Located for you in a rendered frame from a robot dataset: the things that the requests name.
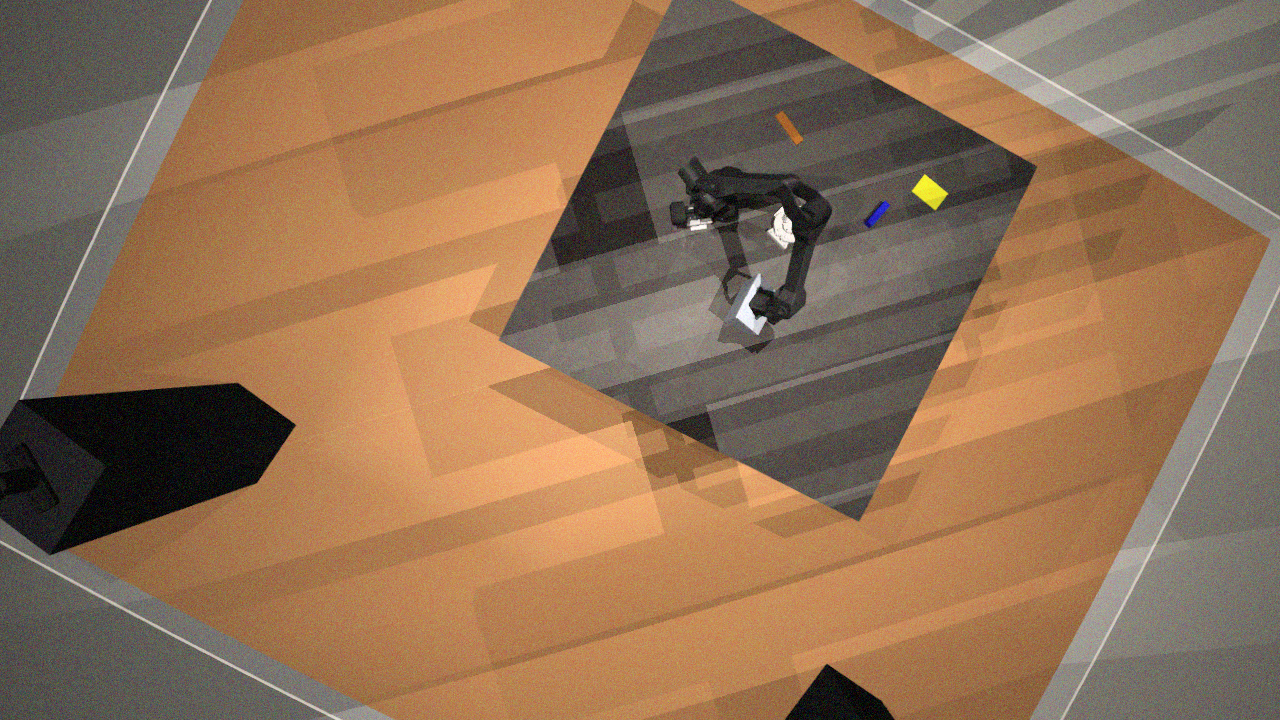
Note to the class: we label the orange flat bar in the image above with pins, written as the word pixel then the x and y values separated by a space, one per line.
pixel 788 127

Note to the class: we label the yellow rectangular plate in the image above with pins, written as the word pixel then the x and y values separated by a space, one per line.
pixel 930 192

